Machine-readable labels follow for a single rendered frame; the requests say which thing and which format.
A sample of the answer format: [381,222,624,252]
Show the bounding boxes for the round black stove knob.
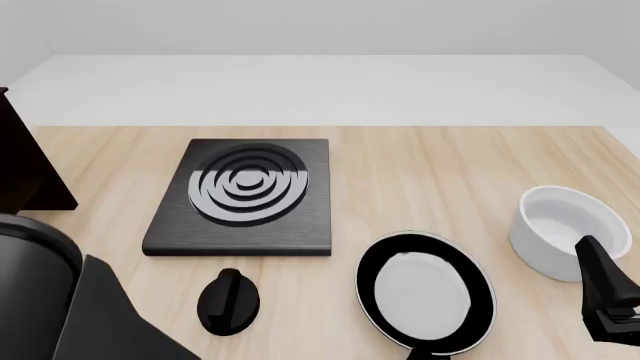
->
[196,267,262,337]

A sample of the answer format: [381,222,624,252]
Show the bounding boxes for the white round bowl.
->
[509,185,633,283]

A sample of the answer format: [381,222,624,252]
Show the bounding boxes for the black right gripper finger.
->
[574,234,640,321]

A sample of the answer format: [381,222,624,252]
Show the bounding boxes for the black frying pan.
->
[354,229,497,360]

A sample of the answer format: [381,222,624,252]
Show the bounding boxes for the dark wooden cabinet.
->
[0,86,80,216]

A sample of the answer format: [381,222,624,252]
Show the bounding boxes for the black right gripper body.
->
[582,299,640,345]

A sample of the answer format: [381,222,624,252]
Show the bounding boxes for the flat black stove plate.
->
[142,138,334,258]

